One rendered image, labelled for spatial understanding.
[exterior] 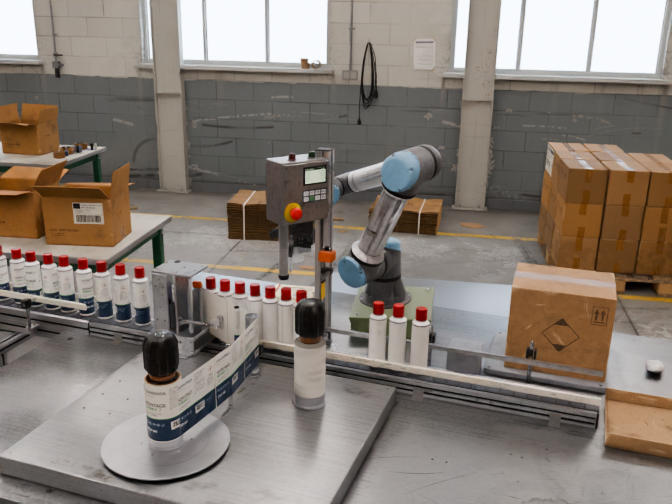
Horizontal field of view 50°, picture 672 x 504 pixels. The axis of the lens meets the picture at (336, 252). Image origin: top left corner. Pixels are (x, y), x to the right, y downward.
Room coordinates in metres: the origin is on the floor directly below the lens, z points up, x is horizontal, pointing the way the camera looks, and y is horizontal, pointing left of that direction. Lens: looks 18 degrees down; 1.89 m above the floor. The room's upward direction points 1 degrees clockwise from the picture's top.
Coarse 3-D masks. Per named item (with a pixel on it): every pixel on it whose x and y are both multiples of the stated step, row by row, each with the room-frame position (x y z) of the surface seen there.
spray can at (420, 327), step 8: (416, 312) 1.94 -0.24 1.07; (424, 312) 1.93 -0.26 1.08; (416, 320) 1.94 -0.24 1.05; (424, 320) 1.93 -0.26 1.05; (416, 328) 1.93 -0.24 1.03; (424, 328) 1.92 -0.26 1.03; (416, 336) 1.93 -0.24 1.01; (424, 336) 1.92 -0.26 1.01; (416, 344) 1.93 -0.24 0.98; (424, 344) 1.93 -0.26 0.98; (416, 352) 1.93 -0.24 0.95; (424, 352) 1.93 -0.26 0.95; (416, 360) 1.92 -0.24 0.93; (424, 360) 1.93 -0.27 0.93
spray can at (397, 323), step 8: (400, 304) 1.97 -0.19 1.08; (400, 312) 1.95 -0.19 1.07; (392, 320) 1.95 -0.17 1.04; (400, 320) 1.95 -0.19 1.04; (392, 328) 1.95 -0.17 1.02; (400, 328) 1.95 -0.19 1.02; (392, 336) 1.95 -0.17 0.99; (400, 336) 1.95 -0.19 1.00; (392, 344) 1.95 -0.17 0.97; (400, 344) 1.95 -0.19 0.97; (392, 352) 1.95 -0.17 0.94; (400, 352) 1.95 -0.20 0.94; (392, 360) 1.95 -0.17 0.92; (400, 360) 1.95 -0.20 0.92
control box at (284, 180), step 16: (272, 160) 2.13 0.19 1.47; (304, 160) 2.13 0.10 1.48; (320, 160) 2.16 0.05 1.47; (272, 176) 2.12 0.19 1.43; (288, 176) 2.09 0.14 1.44; (272, 192) 2.12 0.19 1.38; (288, 192) 2.09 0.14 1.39; (272, 208) 2.12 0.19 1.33; (288, 208) 2.08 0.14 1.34; (304, 208) 2.12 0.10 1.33; (320, 208) 2.15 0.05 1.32; (288, 224) 2.09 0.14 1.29
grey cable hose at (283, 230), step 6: (282, 228) 2.18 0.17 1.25; (282, 234) 2.18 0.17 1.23; (282, 240) 2.18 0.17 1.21; (282, 246) 2.18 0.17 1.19; (282, 252) 2.18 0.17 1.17; (288, 252) 2.20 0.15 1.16; (282, 258) 2.18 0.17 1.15; (282, 264) 2.18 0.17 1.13; (282, 270) 2.18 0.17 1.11; (288, 270) 2.20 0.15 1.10; (282, 276) 2.18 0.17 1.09; (288, 276) 2.19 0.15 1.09
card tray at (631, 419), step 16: (608, 400) 1.88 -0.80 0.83; (624, 400) 1.87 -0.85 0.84; (640, 400) 1.86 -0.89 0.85; (656, 400) 1.85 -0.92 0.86; (608, 416) 1.79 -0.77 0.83; (624, 416) 1.79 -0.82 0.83; (640, 416) 1.79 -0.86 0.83; (656, 416) 1.80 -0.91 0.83; (608, 432) 1.65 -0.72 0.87; (624, 432) 1.71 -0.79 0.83; (640, 432) 1.71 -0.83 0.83; (656, 432) 1.71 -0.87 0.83; (624, 448) 1.63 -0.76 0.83; (640, 448) 1.62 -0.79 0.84; (656, 448) 1.61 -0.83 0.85
